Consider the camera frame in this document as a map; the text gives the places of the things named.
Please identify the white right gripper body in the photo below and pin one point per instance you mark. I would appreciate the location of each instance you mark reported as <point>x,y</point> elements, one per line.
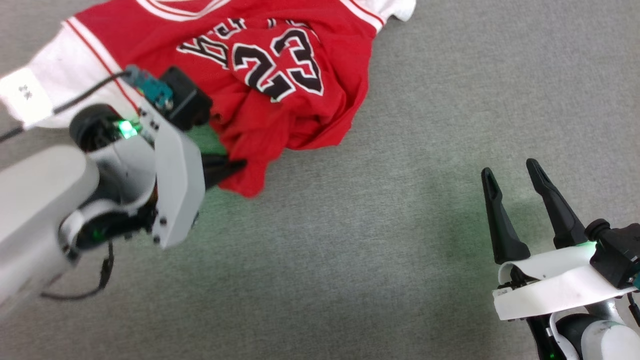
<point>550,285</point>

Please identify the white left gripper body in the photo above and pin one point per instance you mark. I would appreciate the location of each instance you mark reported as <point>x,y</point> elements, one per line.
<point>175,190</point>

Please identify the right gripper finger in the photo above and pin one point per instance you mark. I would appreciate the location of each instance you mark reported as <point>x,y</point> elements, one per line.
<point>502,225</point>
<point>560,215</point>

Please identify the red white basketball jersey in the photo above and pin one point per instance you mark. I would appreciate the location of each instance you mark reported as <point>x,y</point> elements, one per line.
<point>340,100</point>

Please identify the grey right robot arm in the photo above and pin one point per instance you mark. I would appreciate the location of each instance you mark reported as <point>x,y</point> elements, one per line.
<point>610,340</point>

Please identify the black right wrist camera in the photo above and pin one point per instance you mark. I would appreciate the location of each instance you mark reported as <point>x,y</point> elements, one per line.
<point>617,250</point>

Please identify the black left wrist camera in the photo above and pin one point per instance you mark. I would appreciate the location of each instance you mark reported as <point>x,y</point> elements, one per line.
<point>187,102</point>

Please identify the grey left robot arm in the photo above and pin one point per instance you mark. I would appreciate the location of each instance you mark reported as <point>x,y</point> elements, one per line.
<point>35,210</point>

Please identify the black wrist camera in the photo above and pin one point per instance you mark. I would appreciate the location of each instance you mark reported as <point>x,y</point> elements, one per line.
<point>187,102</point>
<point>617,250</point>

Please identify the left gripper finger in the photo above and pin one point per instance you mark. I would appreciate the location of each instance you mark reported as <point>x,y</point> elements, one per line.
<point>220,175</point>
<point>215,161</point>

